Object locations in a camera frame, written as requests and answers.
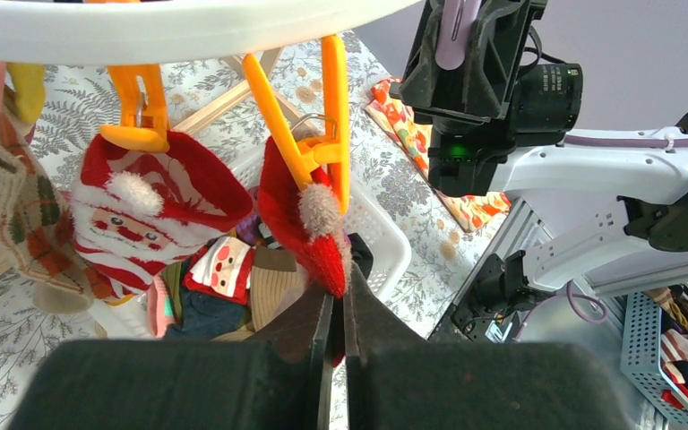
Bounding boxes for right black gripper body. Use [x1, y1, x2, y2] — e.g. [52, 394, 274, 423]
[390, 1, 546, 124]

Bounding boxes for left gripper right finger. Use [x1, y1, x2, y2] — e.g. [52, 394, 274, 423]
[343, 281, 632, 429]

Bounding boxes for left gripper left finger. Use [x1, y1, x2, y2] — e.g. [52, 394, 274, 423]
[10, 288, 335, 429]

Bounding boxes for orange clothespin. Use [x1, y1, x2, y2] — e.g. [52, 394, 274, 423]
[242, 35, 351, 214]
[99, 64, 169, 153]

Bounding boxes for red striped santa sock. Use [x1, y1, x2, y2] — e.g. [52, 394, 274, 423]
[70, 132, 253, 299]

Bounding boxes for white round clip hanger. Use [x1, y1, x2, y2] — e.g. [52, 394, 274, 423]
[0, 0, 411, 65]

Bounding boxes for lilac clothespin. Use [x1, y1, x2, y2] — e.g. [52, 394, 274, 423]
[434, 0, 482, 71]

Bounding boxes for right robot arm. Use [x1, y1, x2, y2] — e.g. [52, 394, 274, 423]
[394, 1, 688, 296]

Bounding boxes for navy sock in basket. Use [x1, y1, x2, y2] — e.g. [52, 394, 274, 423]
[163, 287, 250, 340]

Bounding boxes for brown sock in basket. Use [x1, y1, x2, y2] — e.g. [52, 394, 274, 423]
[250, 247, 302, 331]

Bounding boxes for santa sock in basket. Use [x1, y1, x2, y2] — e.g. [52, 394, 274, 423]
[184, 236, 255, 305]

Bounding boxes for floral folded cloth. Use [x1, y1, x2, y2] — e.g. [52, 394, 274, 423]
[365, 77, 512, 232]

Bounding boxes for white plastic basket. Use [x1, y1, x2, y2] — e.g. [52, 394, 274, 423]
[89, 148, 414, 340]

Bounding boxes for floral table mat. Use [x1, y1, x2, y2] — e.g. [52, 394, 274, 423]
[0, 32, 511, 426]

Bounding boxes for wooden drying rack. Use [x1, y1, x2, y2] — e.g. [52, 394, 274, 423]
[0, 47, 282, 276]

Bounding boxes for plaid beige sock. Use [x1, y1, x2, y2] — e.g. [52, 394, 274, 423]
[0, 114, 111, 299]

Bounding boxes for yellow hanging sock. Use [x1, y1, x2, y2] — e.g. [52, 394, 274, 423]
[6, 63, 46, 123]

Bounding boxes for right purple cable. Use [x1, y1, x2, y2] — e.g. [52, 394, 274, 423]
[563, 133, 688, 325]

